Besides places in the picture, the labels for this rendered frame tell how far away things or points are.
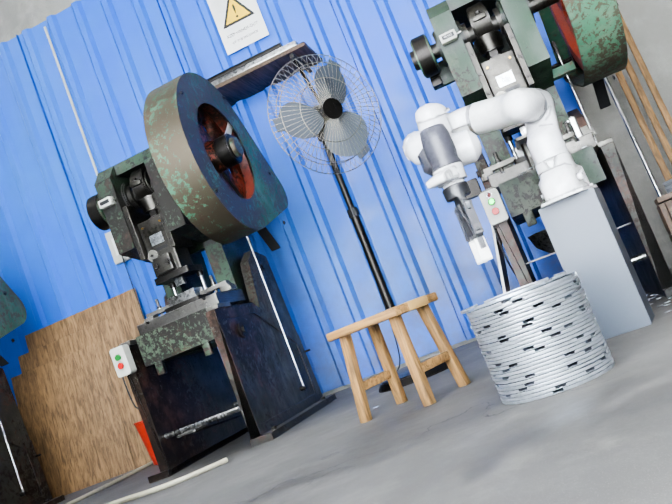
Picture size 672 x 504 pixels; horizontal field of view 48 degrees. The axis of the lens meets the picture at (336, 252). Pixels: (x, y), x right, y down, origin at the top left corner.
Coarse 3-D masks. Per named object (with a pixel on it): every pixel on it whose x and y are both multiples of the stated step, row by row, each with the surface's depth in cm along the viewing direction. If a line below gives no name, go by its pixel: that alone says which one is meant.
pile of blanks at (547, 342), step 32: (576, 288) 183; (480, 320) 185; (512, 320) 179; (544, 320) 177; (576, 320) 178; (512, 352) 186; (544, 352) 176; (576, 352) 176; (608, 352) 188; (512, 384) 181; (544, 384) 176; (576, 384) 175
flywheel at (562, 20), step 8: (560, 0) 320; (552, 8) 354; (560, 8) 329; (560, 16) 353; (560, 24) 353; (568, 24) 349; (560, 32) 358; (568, 32) 350; (568, 40) 349; (568, 48) 354; (576, 48) 343; (576, 56) 340
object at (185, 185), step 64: (192, 128) 338; (128, 192) 376; (192, 192) 333; (256, 192) 381; (128, 256) 375; (192, 256) 418; (256, 256) 404; (192, 320) 346; (256, 320) 373; (192, 384) 389; (256, 384) 346; (192, 448) 366
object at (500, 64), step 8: (496, 56) 328; (504, 56) 323; (512, 56) 322; (480, 64) 325; (488, 64) 324; (496, 64) 324; (504, 64) 323; (512, 64) 322; (488, 72) 324; (496, 72) 324; (504, 72) 323; (512, 72) 322; (520, 72) 321; (488, 80) 324; (496, 80) 323; (504, 80) 322; (512, 80) 322; (520, 80) 321; (496, 88) 323; (504, 88) 323; (512, 88) 322; (496, 96) 322
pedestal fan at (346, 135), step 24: (336, 72) 357; (336, 96) 363; (288, 120) 344; (312, 120) 353; (336, 120) 350; (360, 120) 357; (336, 144) 360; (360, 144) 362; (336, 168) 363; (360, 240) 359; (384, 288) 356; (384, 384) 346; (408, 384) 335
